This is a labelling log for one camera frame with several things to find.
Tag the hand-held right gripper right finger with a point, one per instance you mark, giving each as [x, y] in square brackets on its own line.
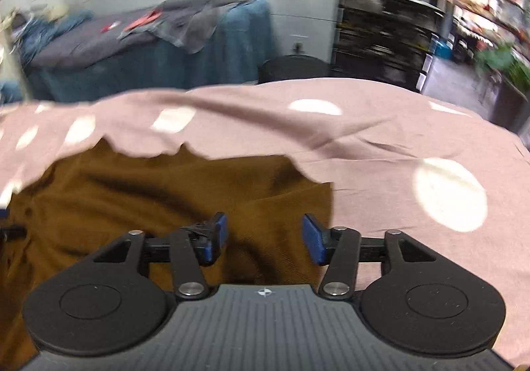
[313, 239]

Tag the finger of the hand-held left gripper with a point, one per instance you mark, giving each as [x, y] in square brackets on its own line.
[10, 231]

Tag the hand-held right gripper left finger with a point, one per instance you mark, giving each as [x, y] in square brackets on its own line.
[219, 235]

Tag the brown garment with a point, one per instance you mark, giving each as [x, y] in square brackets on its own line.
[124, 188]

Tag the pink polka-dot blanket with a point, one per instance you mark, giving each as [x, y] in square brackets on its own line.
[372, 147]

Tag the blue denim garment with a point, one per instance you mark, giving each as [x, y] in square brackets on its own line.
[45, 29]
[8, 92]

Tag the black round stool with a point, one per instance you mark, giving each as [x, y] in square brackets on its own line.
[294, 69]

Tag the massage bed with blue skirt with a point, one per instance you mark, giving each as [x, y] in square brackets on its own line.
[124, 64]

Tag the black storage rack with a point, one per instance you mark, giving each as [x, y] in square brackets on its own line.
[381, 39]

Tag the grey towel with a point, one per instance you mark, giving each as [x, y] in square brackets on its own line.
[198, 18]

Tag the red cloth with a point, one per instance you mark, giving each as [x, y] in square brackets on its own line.
[143, 21]

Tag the small red item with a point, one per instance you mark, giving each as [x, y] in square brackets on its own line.
[109, 27]

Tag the blue box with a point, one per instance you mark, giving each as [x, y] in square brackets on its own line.
[441, 48]

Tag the green plant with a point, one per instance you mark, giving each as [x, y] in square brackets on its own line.
[501, 60]

